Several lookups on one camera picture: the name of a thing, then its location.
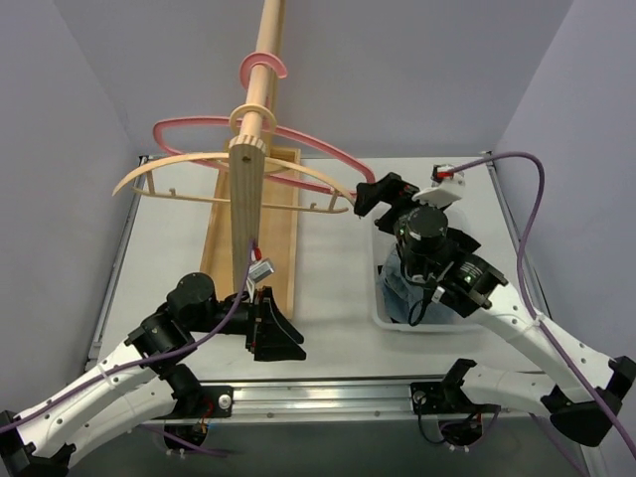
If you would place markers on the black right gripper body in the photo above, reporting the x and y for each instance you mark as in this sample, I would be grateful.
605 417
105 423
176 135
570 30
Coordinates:
394 210

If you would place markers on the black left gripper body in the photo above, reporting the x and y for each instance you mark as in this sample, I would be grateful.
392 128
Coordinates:
258 326

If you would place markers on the beige plastic hanger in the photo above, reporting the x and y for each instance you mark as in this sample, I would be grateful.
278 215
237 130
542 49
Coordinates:
247 163

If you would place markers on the black skirt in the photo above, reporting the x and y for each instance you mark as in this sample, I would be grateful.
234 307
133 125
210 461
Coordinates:
464 241

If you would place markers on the light blue denim shirt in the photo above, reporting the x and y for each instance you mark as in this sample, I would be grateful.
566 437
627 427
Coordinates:
403 301

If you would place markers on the pink plastic hanger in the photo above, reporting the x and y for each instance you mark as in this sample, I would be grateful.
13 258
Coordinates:
269 126

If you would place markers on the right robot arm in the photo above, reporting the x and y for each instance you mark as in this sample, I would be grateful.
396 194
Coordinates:
578 389

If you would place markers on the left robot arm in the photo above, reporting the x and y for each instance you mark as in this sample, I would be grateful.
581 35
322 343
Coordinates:
144 377

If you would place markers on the white perforated plastic basket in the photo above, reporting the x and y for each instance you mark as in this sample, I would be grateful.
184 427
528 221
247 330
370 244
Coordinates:
380 245

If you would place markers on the wooden clothes rack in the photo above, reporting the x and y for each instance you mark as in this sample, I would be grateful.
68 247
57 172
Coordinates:
233 227

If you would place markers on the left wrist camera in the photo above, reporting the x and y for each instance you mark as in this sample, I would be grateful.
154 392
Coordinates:
260 267

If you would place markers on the aluminium right side rail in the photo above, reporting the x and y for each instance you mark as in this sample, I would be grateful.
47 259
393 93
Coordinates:
521 253

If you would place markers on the aluminium rail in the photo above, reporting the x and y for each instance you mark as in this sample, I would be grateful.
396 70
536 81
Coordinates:
521 253
338 400

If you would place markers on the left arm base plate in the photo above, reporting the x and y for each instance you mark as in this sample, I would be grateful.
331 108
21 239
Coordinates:
193 415

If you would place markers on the aluminium front rail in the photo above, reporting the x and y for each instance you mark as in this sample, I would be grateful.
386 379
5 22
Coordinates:
338 400

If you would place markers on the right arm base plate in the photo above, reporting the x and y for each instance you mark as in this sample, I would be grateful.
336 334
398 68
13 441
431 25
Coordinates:
456 434

